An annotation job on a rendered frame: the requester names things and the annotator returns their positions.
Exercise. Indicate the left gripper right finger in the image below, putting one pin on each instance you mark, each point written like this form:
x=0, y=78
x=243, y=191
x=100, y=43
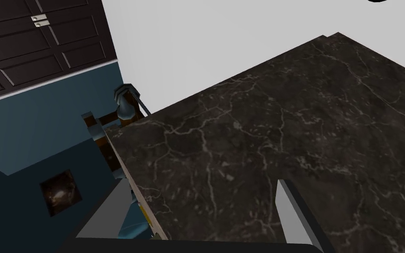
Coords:
x=292, y=218

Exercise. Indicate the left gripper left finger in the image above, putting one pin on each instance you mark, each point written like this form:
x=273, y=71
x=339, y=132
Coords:
x=111, y=214

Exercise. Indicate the brown wooden chair blue cushions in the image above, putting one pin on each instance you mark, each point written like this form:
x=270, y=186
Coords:
x=125, y=105

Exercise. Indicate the dark brown panelled door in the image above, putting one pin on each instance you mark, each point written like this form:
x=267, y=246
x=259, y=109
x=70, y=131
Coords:
x=37, y=45

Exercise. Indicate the dark framed wall picture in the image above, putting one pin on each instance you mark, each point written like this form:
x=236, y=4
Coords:
x=61, y=192

